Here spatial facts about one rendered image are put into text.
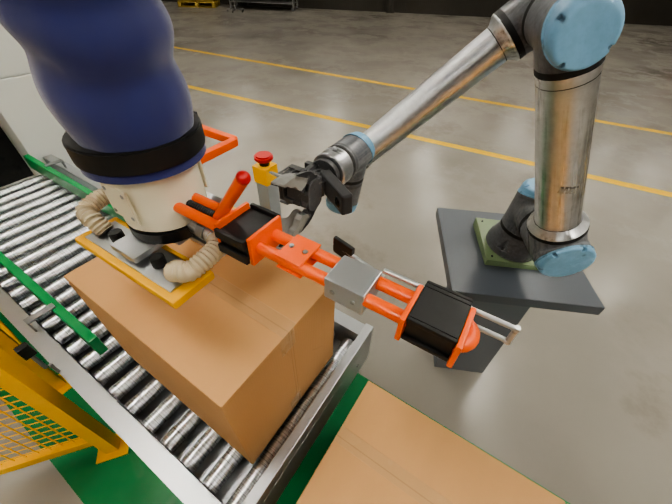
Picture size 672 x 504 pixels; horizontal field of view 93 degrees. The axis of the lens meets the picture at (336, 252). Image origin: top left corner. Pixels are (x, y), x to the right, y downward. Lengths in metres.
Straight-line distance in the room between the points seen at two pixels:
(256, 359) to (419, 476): 0.59
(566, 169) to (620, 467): 1.46
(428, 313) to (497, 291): 0.80
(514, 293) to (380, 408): 0.60
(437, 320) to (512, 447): 1.43
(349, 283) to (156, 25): 0.46
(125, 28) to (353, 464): 1.06
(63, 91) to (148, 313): 0.49
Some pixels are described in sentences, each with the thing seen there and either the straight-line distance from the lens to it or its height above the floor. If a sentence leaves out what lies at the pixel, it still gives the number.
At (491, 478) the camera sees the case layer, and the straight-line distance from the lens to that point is 1.16.
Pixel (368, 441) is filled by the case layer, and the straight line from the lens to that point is 1.09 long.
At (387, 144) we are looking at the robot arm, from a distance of 0.94.
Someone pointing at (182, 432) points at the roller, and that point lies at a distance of 1.17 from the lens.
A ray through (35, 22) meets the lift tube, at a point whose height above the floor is 1.52.
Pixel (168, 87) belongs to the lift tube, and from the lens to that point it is 0.63.
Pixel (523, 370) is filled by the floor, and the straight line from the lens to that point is 2.06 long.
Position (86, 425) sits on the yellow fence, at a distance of 1.64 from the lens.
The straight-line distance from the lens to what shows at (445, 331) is 0.45.
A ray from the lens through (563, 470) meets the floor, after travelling 1.92.
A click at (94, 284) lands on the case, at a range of 1.03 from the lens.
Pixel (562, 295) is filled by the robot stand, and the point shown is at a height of 0.75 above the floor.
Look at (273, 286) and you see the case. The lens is 0.85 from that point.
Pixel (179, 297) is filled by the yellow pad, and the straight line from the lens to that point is 0.68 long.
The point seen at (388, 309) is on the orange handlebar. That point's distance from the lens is 0.47.
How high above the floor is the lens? 1.59
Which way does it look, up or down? 43 degrees down
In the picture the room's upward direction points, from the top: 2 degrees clockwise
